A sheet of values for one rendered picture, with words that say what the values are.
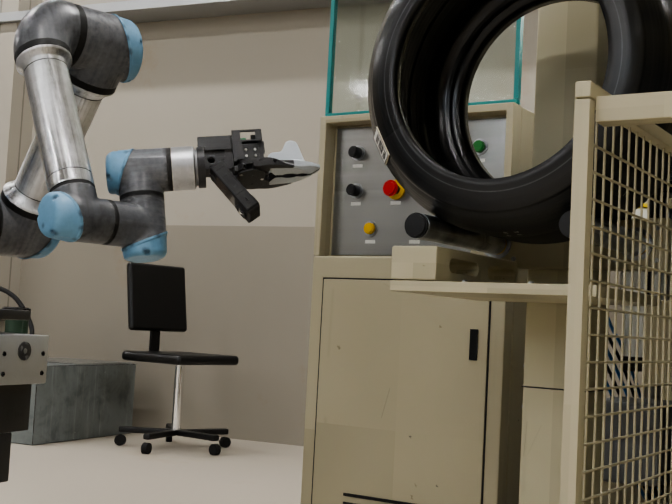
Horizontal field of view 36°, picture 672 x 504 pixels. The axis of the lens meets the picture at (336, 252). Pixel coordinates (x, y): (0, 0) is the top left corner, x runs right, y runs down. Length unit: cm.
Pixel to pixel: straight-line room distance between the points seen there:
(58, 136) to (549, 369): 102
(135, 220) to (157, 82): 526
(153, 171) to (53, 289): 548
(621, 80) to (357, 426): 128
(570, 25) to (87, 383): 447
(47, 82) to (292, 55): 476
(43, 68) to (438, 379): 122
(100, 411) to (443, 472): 395
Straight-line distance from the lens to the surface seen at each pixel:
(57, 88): 182
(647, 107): 116
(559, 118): 213
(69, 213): 168
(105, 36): 195
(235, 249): 647
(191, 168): 179
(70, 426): 608
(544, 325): 209
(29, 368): 200
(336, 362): 268
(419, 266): 179
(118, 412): 642
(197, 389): 658
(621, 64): 170
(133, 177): 179
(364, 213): 272
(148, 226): 176
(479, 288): 174
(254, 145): 182
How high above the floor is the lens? 72
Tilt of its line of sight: 4 degrees up
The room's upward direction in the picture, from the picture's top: 3 degrees clockwise
